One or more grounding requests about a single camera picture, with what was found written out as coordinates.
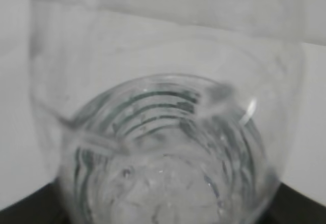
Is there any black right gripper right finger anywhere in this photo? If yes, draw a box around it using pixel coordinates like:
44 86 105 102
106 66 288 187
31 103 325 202
264 184 325 224

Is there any clear plastic water bottle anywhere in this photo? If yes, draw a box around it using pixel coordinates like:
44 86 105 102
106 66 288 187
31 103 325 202
29 0 304 223

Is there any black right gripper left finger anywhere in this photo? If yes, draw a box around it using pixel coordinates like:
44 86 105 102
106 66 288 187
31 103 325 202
1 179 71 224

